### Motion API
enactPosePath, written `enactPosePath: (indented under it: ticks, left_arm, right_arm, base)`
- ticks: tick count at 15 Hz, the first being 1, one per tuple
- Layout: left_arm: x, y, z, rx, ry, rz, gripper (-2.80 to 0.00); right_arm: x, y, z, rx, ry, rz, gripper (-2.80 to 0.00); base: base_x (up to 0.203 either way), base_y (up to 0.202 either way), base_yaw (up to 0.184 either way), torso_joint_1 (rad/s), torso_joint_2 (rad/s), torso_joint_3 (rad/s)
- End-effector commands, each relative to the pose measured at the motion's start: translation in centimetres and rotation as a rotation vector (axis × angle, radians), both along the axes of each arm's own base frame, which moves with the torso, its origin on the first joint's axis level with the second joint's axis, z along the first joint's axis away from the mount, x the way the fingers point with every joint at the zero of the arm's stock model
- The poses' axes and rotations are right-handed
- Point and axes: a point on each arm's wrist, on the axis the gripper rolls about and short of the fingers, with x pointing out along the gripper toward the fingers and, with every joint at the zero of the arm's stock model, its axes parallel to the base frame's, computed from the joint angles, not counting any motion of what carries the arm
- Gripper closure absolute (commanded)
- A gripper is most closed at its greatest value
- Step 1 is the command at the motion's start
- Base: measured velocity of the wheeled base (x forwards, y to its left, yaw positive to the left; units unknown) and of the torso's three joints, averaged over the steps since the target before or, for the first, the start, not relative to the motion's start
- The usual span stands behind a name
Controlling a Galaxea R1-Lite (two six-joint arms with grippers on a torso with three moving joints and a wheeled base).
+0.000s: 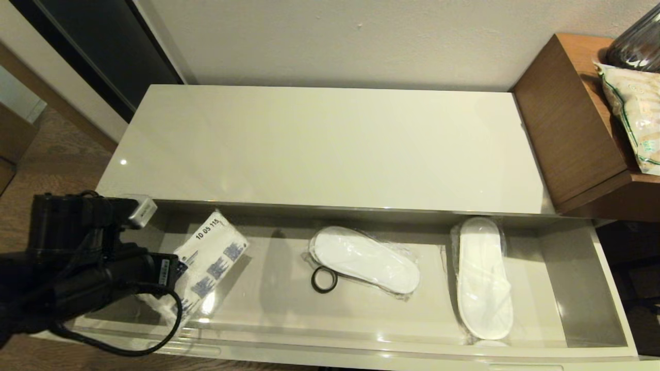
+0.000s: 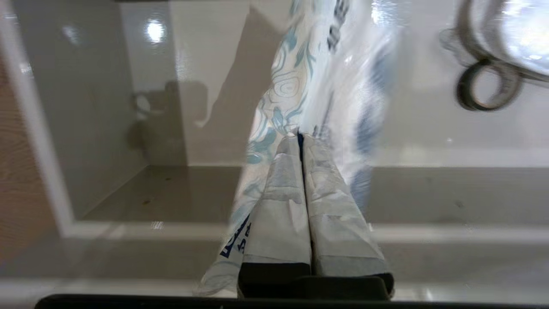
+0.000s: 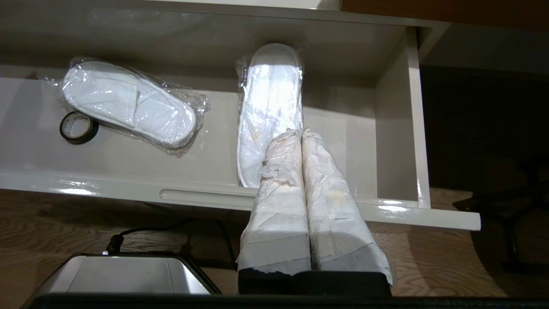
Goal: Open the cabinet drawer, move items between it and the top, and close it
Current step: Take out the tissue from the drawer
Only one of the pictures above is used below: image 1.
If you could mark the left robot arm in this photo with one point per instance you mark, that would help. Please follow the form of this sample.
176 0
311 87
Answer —
46 299

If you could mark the white slipper in crumpled plastic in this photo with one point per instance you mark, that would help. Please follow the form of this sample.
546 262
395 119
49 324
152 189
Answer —
366 260

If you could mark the black tape roll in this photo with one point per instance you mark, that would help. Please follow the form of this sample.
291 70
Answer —
313 280

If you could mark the white tissue pack blue print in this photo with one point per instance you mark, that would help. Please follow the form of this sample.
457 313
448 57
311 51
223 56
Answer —
211 252

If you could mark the brown wooden desk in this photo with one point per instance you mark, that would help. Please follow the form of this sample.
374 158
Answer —
562 123

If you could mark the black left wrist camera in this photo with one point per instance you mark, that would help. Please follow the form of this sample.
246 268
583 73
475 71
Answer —
72 221

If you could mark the white slipper in smooth plastic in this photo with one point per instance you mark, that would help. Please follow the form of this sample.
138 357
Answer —
484 283

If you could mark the dark glass vase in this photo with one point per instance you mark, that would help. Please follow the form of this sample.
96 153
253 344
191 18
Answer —
637 49

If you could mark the clear snack bag green print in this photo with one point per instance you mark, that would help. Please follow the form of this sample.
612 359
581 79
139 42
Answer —
637 113

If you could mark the brown wooden door trim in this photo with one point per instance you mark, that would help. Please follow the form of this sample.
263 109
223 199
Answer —
51 94

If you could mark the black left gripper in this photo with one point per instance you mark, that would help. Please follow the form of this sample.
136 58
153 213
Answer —
139 273

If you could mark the brown wooden furniture piece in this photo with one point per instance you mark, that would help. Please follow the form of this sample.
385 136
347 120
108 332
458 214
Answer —
13 136

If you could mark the white glossy drawer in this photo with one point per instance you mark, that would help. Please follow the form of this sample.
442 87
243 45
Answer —
361 319

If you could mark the white glossy cabinet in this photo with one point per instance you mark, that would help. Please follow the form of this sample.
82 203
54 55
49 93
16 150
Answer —
319 149

